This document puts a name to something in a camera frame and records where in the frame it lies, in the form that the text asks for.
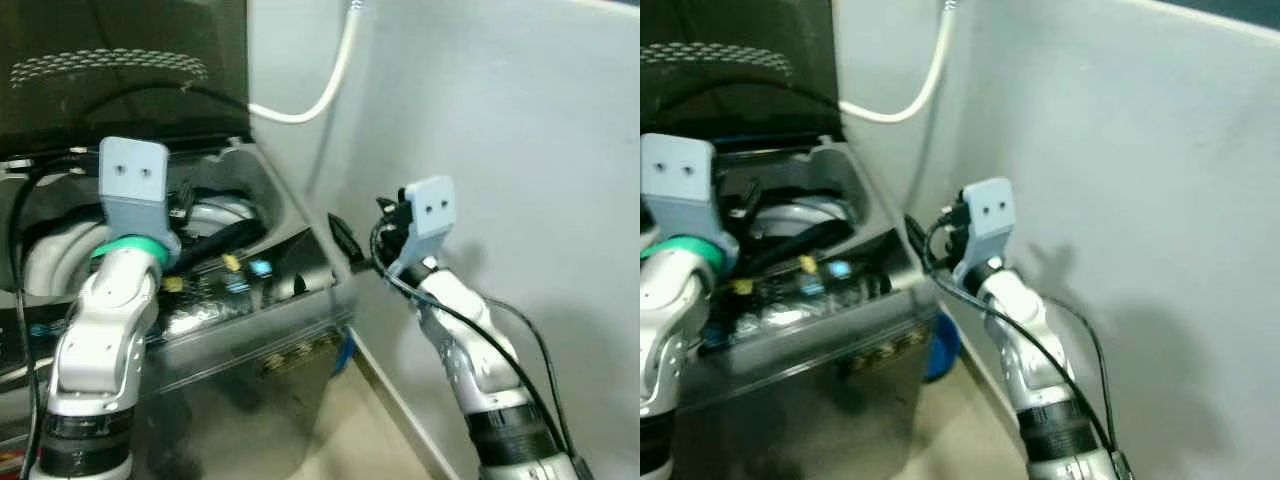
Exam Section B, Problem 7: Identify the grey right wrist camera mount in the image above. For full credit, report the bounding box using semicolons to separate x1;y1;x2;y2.
950;177;1017;287
385;177;457;277

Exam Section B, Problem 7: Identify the silver washer drum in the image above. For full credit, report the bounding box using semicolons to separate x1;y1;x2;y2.
20;195;266;297
640;195;851;273

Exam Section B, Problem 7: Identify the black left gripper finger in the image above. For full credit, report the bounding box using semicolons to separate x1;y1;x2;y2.
178;220;269;269
735;220;861;277

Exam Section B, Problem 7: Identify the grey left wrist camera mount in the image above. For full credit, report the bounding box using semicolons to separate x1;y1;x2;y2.
640;133;739;263
98;137;183;259

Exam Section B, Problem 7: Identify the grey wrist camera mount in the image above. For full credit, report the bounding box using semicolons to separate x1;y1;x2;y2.
385;177;457;277
950;177;1017;287
98;137;183;259
640;133;739;263

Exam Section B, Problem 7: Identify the grey top-load washing machine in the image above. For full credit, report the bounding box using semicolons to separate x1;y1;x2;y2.
0;135;357;480
640;135;949;480

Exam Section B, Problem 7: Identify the black washer control panel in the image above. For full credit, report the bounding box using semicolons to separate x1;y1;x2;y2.
0;230;341;371
700;232;926;361

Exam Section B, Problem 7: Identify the dark tinted washer lid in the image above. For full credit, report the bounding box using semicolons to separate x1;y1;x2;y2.
640;0;839;153
0;0;251;161

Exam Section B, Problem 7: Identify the white water hose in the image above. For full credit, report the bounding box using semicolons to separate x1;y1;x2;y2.
248;0;364;126
838;0;959;126

